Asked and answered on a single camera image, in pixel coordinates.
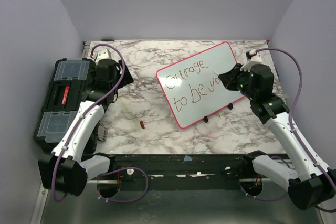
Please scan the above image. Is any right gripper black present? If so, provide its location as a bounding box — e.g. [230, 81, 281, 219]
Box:
[219, 63, 257, 100]

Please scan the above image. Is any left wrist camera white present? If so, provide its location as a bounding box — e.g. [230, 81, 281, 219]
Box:
[94, 49, 111, 64]

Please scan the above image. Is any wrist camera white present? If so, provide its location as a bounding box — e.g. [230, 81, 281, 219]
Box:
[240, 49, 262, 72]
[94, 49, 111, 64]

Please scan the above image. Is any whiteboard with pink frame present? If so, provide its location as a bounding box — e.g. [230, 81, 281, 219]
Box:
[156, 42, 243, 129]

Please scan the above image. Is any dark red marker cap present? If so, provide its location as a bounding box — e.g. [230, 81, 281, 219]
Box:
[140, 121, 145, 129]

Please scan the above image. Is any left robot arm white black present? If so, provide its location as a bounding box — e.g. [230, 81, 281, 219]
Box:
[34, 58, 133, 196]

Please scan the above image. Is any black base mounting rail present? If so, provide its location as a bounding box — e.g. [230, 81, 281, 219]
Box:
[104, 154, 260, 191]

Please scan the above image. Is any black toolbox with clear lids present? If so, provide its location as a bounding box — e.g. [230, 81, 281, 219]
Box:
[34, 58, 96, 153]

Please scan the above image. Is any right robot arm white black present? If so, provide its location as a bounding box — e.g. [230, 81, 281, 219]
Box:
[218, 63, 335, 210]

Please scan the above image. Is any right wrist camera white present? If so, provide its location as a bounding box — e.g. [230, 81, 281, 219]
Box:
[240, 49, 262, 72]

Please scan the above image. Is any black whiteboard stand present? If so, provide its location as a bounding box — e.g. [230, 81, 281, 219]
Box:
[203, 103, 233, 123]

